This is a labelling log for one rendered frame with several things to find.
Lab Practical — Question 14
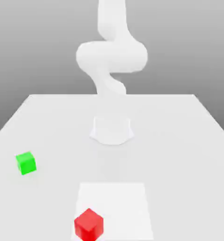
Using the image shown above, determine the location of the small red cube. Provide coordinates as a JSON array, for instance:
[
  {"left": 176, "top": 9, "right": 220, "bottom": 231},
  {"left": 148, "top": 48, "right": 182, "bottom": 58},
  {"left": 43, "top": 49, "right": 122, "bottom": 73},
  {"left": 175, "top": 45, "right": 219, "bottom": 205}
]
[{"left": 73, "top": 208, "right": 104, "bottom": 241}]

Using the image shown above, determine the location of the small green cube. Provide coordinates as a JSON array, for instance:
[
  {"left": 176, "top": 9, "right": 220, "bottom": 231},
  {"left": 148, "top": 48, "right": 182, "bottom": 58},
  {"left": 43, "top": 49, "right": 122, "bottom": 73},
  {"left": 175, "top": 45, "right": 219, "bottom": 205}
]
[{"left": 15, "top": 151, "right": 37, "bottom": 176}]

